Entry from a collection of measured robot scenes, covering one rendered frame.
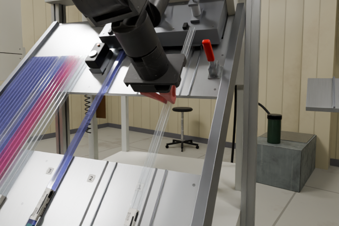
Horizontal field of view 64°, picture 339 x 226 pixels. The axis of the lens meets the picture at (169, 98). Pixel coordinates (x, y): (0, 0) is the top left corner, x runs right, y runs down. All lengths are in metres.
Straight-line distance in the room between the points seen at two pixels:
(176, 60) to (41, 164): 0.39
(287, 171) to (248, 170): 1.85
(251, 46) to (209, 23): 0.20
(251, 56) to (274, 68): 2.85
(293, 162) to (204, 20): 2.14
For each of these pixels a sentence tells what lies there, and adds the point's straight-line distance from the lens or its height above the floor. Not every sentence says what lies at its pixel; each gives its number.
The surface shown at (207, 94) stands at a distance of 0.60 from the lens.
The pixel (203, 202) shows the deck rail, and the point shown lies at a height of 0.83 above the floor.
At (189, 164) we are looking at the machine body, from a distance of 1.30.
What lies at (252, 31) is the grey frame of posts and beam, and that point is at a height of 1.16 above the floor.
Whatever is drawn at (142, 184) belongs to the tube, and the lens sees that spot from 0.46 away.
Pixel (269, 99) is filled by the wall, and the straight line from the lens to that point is 3.71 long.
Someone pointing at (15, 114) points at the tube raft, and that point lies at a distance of 0.83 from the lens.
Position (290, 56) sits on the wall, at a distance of 3.64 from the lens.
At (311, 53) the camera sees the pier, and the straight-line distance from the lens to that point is 3.39.
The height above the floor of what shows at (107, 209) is 0.79.
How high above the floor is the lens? 1.04
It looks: 5 degrees down
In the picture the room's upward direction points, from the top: straight up
